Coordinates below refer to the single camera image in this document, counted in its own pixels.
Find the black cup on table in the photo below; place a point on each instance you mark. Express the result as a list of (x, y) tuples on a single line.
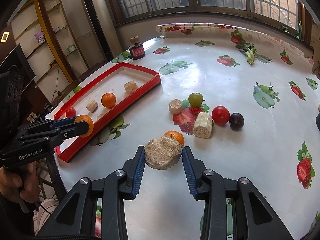
[(318, 121)]

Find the orange mandarin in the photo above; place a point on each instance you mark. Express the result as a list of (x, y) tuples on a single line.
[(108, 100), (177, 136), (86, 125)]

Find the round beige corn piece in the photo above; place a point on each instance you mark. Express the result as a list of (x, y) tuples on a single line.
[(162, 153)]

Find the purple plush toy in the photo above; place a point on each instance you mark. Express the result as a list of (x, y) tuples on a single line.
[(40, 37)]

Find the black television screen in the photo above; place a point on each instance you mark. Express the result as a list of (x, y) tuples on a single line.
[(15, 64)]

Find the green leafy vegetable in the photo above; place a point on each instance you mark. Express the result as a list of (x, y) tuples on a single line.
[(251, 53)]

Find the left hand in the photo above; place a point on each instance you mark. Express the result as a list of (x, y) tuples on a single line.
[(30, 185)]

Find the green bottle on sill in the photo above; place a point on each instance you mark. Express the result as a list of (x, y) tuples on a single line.
[(299, 30)]

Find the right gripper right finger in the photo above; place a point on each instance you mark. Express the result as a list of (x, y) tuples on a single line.
[(193, 169)]

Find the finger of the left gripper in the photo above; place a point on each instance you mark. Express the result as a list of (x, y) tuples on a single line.
[(63, 122), (72, 129)]

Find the fruit print tablecloth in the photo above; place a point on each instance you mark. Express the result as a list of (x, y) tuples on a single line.
[(243, 102)]

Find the long beige corn piece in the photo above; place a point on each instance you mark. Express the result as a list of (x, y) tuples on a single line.
[(203, 125)]

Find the dark jar with cork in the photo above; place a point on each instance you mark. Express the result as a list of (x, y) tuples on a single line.
[(136, 48)]

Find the small beige corn piece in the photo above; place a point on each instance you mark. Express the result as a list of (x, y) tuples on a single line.
[(175, 106)]

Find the red rimmed white tray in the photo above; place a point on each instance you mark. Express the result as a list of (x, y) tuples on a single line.
[(110, 81)]

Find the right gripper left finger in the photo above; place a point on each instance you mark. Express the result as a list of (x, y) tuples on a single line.
[(134, 169)]

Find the red tomato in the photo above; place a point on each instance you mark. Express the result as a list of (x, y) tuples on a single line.
[(220, 115), (70, 112)]

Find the green tomato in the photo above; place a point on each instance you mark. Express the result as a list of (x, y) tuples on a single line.
[(196, 99)]

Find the window with metal grille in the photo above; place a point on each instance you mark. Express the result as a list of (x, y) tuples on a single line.
[(281, 14)]

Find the dark purple plum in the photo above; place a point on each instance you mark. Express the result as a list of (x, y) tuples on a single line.
[(236, 121)]

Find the wooden shelf unit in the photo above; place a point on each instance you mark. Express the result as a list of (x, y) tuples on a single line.
[(42, 30)]

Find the standing air conditioner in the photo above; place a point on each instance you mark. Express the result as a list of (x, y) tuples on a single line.
[(101, 23)]

